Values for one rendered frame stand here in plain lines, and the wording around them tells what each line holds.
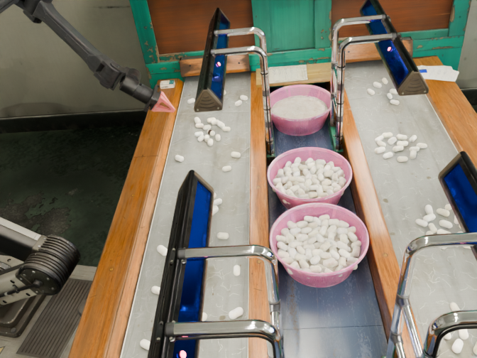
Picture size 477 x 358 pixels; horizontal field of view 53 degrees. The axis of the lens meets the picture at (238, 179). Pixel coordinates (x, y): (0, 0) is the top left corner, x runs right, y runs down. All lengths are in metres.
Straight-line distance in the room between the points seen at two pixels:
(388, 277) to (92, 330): 0.73
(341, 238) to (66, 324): 0.91
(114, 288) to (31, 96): 2.42
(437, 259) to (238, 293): 0.52
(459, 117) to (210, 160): 0.88
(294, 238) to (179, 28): 1.11
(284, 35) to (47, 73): 1.82
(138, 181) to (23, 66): 2.00
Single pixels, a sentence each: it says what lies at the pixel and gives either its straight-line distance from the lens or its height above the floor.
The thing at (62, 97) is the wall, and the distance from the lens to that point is 3.48.
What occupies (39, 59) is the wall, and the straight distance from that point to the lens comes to 3.39.
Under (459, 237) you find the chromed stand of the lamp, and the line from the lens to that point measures 0.87.
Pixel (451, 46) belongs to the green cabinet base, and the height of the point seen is 0.80.
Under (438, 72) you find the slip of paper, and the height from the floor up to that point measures 0.77.
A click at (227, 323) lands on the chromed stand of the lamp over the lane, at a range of 0.74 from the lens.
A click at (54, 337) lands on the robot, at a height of 0.47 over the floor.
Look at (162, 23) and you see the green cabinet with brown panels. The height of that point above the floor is 1.01.
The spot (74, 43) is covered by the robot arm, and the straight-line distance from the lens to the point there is 1.78.
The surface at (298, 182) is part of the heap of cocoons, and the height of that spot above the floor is 0.73.
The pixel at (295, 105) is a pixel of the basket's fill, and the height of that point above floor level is 0.74.
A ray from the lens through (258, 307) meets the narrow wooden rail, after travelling 1.19.
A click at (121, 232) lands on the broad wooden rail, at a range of 1.44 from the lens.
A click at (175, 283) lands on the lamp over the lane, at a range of 0.81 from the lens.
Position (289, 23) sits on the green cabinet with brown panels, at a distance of 2.09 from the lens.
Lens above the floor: 1.73
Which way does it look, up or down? 39 degrees down
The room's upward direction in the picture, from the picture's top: 8 degrees counter-clockwise
